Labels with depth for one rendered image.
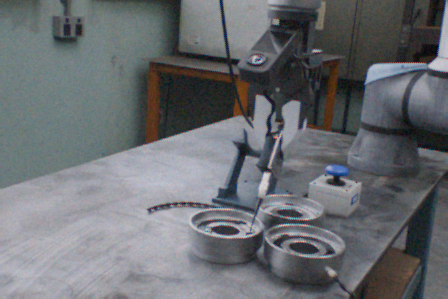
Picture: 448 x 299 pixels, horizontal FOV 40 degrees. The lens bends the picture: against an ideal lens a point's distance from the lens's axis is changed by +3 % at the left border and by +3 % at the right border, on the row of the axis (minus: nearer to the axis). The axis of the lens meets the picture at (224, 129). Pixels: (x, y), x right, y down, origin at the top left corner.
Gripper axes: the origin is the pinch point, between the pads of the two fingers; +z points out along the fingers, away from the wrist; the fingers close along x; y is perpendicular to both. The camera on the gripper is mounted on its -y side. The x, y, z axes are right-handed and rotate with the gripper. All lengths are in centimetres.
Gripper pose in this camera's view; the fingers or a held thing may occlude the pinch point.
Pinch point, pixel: (274, 149)
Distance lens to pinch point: 88.0
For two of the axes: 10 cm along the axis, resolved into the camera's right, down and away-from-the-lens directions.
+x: -8.9, -1.7, 4.3
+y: 4.6, -1.7, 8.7
